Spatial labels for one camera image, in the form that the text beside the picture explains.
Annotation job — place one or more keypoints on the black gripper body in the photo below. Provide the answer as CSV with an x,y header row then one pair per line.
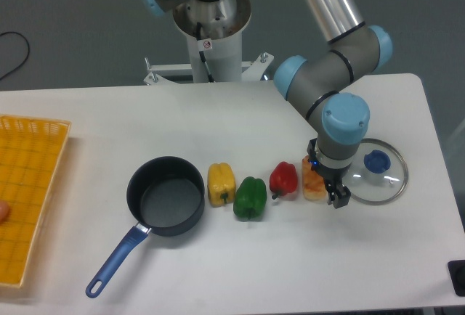
x,y
331,176

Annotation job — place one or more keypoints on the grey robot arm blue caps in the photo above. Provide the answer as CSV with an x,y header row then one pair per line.
x,y
316,90

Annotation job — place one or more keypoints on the fingertip at left edge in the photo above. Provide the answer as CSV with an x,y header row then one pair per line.
x,y
4,210

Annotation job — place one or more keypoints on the glass lid blue knob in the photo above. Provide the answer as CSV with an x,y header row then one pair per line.
x,y
378,174

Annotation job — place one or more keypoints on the red bell pepper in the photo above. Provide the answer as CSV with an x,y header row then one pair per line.
x,y
283,180

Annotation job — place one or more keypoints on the green bell pepper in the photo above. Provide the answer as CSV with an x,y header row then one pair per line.
x,y
250,199

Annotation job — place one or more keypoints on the yellow bell pepper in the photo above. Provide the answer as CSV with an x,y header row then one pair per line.
x,y
221,184

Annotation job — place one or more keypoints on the black table corner device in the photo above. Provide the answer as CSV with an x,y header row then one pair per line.
x,y
456,270

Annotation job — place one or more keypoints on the yellow woven basket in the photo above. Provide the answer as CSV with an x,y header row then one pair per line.
x,y
31,151

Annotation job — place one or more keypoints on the dark saucepan blue handle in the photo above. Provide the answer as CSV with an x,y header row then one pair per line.
x,y
166,197

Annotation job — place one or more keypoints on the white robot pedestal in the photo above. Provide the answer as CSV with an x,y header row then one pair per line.
x,y
213,33

